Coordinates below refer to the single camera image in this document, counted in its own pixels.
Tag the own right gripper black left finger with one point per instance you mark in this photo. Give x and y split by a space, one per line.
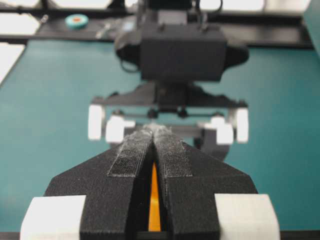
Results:
104 198

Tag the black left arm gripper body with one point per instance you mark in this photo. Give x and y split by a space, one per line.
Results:
168 98

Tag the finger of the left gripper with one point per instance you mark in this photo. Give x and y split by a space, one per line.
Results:
218 134
113 129

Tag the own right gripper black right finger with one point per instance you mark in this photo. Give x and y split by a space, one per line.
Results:
207 199

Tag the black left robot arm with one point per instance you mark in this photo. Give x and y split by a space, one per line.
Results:
127 48

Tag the silver metal tool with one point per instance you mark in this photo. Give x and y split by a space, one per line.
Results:
103 31

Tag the teal tape roll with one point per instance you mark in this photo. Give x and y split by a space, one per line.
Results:
76 21

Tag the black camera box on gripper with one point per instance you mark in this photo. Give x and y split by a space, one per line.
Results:
182 53

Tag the black table frame rail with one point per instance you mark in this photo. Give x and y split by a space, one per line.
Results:
264 30

